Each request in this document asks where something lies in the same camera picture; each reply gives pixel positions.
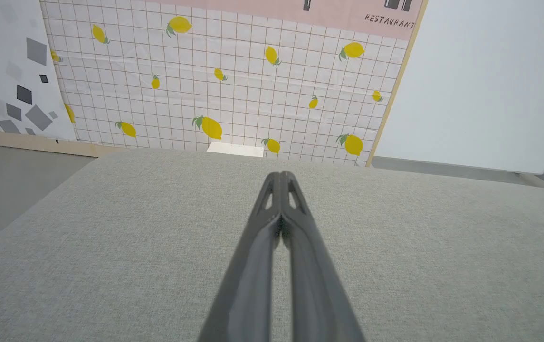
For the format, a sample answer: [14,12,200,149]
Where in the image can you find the plain white board panel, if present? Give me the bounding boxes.
[371,0,544,186]

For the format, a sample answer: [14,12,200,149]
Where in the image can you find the grey geometric pattern wall panel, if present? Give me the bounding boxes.
[0,0,78,142]

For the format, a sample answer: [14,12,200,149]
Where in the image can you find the wooden baseboard strip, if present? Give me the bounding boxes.
[0,128,125,159]

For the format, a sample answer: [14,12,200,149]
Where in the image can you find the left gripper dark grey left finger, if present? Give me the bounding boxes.
[198,172,283,342]

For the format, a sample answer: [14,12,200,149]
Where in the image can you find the small white flat sheet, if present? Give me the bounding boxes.
[206,142,266,158]

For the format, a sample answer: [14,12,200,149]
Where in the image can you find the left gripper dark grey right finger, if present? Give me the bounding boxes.
[280,171,366,342]

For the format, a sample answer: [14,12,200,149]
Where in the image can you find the lemon print grid backdrop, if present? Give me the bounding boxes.
[39,0,429,168]

